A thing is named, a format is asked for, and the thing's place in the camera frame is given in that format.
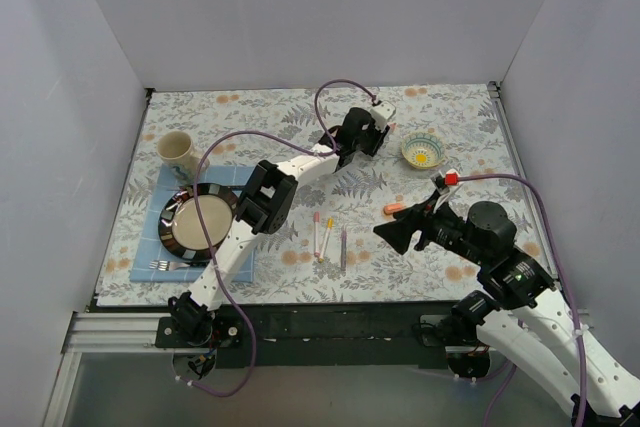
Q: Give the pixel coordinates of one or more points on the blue checked cloth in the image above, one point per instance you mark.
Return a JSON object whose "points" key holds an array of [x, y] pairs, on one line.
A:
{"points": [[150, 248]]}

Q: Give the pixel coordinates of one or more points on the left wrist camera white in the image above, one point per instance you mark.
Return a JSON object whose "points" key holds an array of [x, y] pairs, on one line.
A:
{"points": [[383, 113]]}

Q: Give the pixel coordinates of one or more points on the white pink marker pen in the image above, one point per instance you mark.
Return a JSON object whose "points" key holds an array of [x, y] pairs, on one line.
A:
{"points": [[317, 238]]}

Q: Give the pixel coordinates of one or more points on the beige ceramic mug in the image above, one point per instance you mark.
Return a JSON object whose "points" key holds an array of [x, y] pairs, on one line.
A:
{"points": [[178, 152]]}

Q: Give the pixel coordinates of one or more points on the purple marker pen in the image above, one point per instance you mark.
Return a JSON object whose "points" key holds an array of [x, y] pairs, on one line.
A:
{"points": [[343, 249]]}

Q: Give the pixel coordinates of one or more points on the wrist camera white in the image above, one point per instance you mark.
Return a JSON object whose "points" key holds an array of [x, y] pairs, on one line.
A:
{"points": [[446, 185], [383, 113]]}

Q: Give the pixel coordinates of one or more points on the aluminium frame rail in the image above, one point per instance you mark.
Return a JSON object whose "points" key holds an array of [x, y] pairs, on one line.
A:
{"points": [[89, 333]]}

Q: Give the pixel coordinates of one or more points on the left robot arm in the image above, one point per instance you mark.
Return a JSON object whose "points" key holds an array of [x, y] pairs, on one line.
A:
{"points": [[263, 207]]}

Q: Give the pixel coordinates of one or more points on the yellow patterned bowl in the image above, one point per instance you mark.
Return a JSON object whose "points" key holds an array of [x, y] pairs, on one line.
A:
{"points": [[423, 150]]}

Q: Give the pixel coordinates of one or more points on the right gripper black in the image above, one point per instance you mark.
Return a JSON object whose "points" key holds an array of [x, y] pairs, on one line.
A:
{"points": [[419, 231]]}

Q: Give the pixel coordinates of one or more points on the silver fork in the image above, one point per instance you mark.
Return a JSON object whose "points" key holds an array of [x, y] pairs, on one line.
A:
{"points": [[165, 265]]}

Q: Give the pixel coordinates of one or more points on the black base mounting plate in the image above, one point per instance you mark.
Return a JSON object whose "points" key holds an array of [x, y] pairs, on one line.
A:
{"points": [[421, 334]]}

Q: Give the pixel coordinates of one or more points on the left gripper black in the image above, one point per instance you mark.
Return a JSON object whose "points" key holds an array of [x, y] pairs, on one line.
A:
{"points": [[376, 135]]}

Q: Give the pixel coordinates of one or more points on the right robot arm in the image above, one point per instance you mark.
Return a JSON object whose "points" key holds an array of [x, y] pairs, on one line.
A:
{"points": [[520, 312]]}

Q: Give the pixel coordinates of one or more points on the floral tablecloth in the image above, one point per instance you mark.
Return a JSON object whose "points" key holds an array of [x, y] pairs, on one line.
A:
{"points": [[241, 128]]}

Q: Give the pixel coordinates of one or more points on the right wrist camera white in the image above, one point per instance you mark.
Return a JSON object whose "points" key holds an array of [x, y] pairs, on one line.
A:
{"points": [[446, 185]]}

